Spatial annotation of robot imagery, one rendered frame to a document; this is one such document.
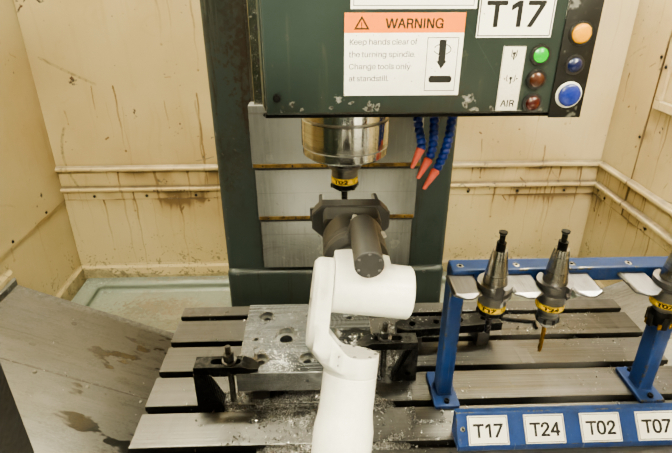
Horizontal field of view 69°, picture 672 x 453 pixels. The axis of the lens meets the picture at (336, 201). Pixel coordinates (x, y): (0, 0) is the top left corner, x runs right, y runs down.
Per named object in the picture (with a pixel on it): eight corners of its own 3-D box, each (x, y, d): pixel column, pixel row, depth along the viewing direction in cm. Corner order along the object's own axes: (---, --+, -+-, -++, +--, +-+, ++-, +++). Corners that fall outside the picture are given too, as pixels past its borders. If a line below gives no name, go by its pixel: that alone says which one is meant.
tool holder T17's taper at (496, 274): (503, 274, 91) (509, 242, 88) (511, 288, 87) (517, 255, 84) (479, 274, 91) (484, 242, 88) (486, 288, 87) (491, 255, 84)
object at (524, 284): (546, 299, 86) (546, 295, 86) (516, 300, 86) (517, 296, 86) (530, 277, 93) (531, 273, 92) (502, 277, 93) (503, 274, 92)
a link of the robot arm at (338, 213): (390, 185, 76) (402, 220, 65) (387, 239, 80) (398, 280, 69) (309, 186, 75) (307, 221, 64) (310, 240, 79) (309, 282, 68)
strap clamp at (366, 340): (415, 380, 110) (420, 327, 104) (357, 382, 110) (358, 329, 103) (413, 369, 113) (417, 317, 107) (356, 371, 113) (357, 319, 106)
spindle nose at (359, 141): (374, 136, 100) (376, 77, 95) (399, 164, 85) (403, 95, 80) (296, 141, 97) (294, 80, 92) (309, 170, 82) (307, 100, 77)
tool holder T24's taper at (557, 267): (558, 272, 91) (565, 240, 88) (573, 285, 87) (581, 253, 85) (537, 275, 90) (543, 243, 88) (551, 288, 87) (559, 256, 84)
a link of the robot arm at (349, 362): (383, 261, 63) (371, 366, 63) (314, 254, 62) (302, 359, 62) (394, 266, 57) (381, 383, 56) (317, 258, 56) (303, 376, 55)
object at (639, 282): (667, 297, 87) (668, 293, 87) (638, 297, 87) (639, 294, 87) (643, 275, 93) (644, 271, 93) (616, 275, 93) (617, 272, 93)
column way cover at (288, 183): (412, 267, 152) (425, 104, 130) (260, 270, 151) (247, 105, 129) (410, 259, 157) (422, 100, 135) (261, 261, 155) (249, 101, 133)
